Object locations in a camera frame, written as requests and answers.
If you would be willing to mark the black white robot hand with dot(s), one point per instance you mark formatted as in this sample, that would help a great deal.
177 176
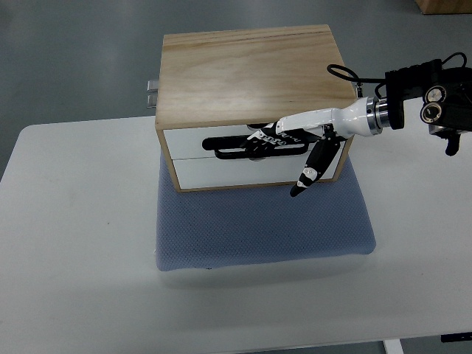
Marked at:
328 127

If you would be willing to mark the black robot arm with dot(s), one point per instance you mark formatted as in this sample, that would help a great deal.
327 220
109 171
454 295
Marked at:
443 85

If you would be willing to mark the wooden drawer cabinet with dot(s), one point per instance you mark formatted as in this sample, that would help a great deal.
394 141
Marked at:
245 77

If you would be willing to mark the wooden box corner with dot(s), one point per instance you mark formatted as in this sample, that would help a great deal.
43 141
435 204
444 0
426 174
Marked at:
444 7

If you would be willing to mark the blue grey cushion mat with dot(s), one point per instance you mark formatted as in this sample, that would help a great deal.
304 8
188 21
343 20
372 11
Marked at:
238 227

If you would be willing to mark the grey metal clamp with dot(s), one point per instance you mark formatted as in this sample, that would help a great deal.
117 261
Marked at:
152 93

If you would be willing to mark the white table leg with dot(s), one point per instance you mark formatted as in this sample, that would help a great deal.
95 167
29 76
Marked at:
393 346

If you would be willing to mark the black table bracket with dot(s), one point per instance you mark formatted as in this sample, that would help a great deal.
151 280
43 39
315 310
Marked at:
456 337

